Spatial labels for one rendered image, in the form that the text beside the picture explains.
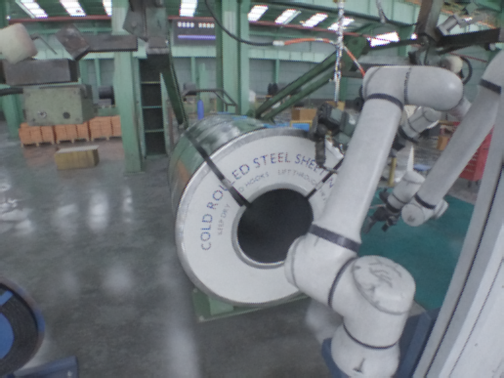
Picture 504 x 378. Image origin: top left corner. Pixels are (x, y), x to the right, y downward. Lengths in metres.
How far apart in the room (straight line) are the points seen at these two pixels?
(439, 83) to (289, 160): 0.91
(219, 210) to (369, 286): 1.01
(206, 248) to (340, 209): 0.98
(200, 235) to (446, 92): 1.27
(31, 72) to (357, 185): 1.07
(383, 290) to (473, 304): 0.17
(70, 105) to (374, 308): 1.05
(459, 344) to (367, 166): 0.47
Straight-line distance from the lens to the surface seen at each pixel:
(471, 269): 0.64
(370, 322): 0.71
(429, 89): 0.88
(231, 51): 6.21
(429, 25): 2.01
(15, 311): 1.52
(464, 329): 0.70
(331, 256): 0.74
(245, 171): 1.46
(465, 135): 1.01
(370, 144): 0.81
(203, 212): 1.48
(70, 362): 2.12
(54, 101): 1.06
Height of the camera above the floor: 1.53
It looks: 19 degrees down
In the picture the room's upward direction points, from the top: straight up
